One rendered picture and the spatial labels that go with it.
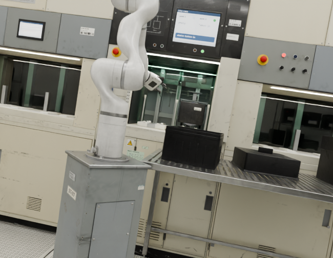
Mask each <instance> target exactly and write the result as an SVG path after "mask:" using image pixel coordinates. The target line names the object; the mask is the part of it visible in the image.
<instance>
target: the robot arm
mask: <svg viewBox="0 0 333 258"><path fill-rule="evenodd" d="M111 2H112V5H113V6H114V7H115V8H116V9H118V10H121V11H124V12H129V13H131V14H130V15H128V16H126V17H124V18H123V19H122V21H121V22H120V25H119V28H118V33H117V44H118V47H119V49H120V51H121V52H122V53H123V54H124V55H125V56H126V57H127V60H125V61H122V60H116V59H109V58H99V59H97V60H95V61H94V62H93V64H92V65H91V70H90V74H91V78H92V80H93V82H94V84H95V86H96V88H97V89H98V91H99V94H100V97H101V108H100V115H99V122H98V129H97V136H96V142H95V146H94V147H92V148H91V150H89V151H88V152H86V154H85V156H86V157H88V158H90V159H93V160H97V161H103V162H112V163H126V162H129V160H130V158H129V157H127V156H124V155H122V151H123V145H124V138H125V134H126V127H127V120H128V114H129V104H128V103H127V102H126V101H124V100H123V99H121V98H119V97H118V96H116V95H115V94H114V93H113V91H112V88H116V89H122V90H129V91H138V90H140V89H142V88H143V86H145V87H146V88H147V89H148V91H153V90H155V91H158V92H160V93H161V90H160V88H158V87H157V86H159V85H162V86H163V87H164V88H166V84H164V83H163V81H164V77H159V76H158V75H156V74H154V73H152V72H149V71H148V56H147V52H146V50H145V36H146V31H147V22H149V21H150V20H152V19H153V18H154V17H155V16H156V14H157V13H158V10H159V6H160V3H159V0H111Z"/></svg>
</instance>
